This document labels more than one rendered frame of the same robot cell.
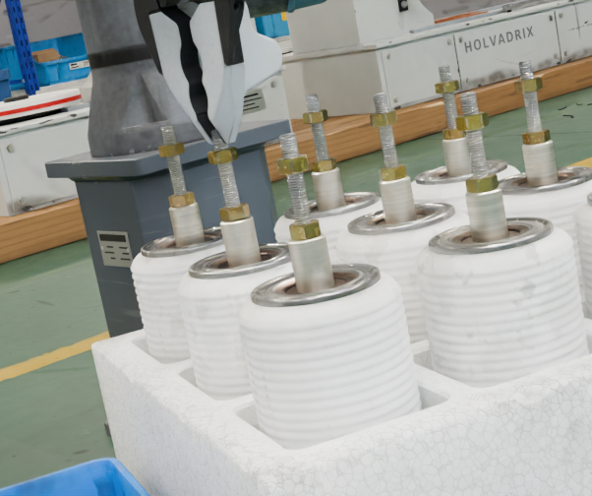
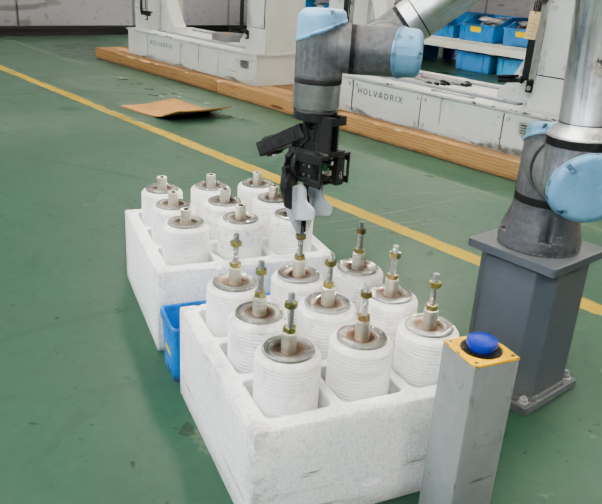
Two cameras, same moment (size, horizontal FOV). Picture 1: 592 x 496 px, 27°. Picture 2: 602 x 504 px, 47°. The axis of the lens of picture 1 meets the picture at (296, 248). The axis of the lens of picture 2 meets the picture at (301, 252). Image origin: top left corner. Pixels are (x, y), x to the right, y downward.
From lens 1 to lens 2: 1.35 m
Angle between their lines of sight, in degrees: 82
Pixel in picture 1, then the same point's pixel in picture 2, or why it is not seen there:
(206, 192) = (499, 272)
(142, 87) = (512, 210)
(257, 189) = (526, 290)
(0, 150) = not seen: outside the picture
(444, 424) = (195, 334)
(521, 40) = not seen: outside the picture
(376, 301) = (213, 293)
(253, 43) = (303, 205)
